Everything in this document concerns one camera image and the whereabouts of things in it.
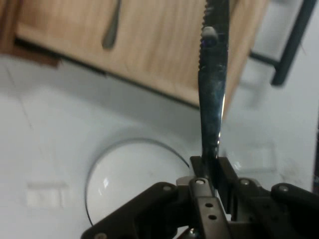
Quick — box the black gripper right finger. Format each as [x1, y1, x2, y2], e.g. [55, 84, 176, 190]
[216, 157, 319, 239]

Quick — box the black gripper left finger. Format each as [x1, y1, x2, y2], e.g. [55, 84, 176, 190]
[81, 155, 232, 239]

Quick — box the silver metal table knife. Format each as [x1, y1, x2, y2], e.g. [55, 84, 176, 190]
[198, 0, 230, 190]

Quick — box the silver metal fork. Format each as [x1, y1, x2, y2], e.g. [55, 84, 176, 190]
[101, 0, 123, 50]

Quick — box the white plate with black rim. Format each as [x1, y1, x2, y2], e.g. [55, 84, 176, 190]
[84, 137, 192, 226]

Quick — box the white plastic cutlery rest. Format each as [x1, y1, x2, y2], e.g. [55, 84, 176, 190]
[26, 181, 67, 208]
[233, 140, 278, 173]

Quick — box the light wooden drawer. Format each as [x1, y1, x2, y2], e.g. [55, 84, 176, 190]
[14, 0, 271, 112]

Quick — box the dark metal chair leg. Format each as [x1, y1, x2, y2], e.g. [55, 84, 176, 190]
[250, 0, 319, 87]

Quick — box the brown wooden cabinet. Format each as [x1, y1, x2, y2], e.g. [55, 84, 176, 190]
[0, 0, 62, 68]

